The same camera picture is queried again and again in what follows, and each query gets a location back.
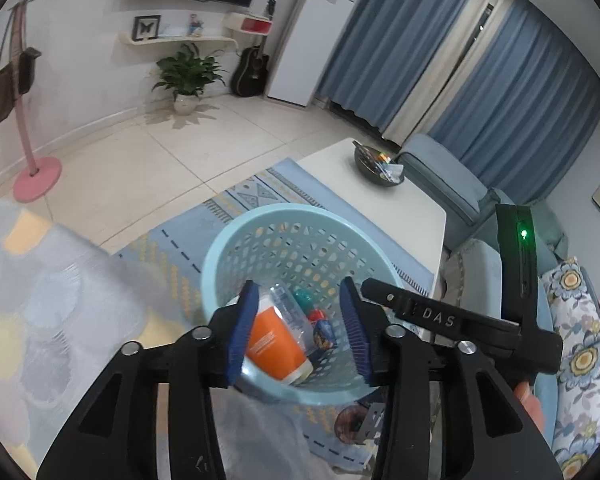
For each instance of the person's right hand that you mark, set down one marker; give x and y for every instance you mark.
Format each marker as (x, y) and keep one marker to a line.
(530, 405)

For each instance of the blue printed snack packet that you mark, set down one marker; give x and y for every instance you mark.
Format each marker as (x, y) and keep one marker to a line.
(324, 335)

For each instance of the floral cushion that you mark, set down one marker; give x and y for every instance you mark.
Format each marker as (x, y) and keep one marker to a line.
(580, 360)

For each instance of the clear plastic bottle blue cap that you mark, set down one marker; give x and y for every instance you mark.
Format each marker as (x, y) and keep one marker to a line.
(290, 307)

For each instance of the white coffee table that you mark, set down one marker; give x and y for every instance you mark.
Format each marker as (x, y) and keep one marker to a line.
(380, 215)

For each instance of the light blue sofa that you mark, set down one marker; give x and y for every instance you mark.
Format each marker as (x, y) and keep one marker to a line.
(440, 180)

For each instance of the blue beige curtain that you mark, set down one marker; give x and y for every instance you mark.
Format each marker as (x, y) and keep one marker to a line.
(430, 50)

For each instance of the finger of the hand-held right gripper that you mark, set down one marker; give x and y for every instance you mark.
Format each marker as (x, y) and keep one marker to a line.
(387, 296)

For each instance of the black acoustic guitar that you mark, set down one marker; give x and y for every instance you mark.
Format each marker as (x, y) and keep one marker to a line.
(250, 72)

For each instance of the brown tote bag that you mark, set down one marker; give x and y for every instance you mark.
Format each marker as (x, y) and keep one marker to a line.
(2, 90)

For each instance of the white standing air conditioner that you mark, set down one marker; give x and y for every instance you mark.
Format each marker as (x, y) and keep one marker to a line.
(315, 35)

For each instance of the white shelf red inside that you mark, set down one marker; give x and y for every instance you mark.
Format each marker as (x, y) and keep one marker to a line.
(247, 23)

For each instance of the low curved white wall shelf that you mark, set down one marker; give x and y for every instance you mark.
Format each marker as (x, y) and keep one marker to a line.
(175, 41)

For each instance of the small black bag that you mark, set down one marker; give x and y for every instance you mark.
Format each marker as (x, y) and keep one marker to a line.
(28, 70)

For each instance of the green potted plant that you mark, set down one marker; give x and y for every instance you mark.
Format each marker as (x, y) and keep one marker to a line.
(187, 72)

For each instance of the framed butterfly picture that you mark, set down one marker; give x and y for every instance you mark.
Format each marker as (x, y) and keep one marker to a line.
(147, 27)

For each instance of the light blue laundry basket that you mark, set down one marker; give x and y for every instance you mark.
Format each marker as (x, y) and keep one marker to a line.
(220, 260)

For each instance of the dark bowl with packets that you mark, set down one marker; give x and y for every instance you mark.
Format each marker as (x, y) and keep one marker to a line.
(367, 167)

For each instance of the pink coat rack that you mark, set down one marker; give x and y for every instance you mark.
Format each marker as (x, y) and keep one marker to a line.
(22, 110)

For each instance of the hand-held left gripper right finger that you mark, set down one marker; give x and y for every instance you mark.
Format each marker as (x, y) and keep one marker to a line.
(355, 330)

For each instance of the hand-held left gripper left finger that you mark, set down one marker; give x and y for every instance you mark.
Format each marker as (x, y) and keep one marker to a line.
(242, 335)

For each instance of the printed tablecloth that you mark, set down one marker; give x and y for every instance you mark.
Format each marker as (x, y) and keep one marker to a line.
(55, 310)

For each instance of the orange and white bottle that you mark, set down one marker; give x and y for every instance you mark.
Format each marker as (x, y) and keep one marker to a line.
(275, 345)

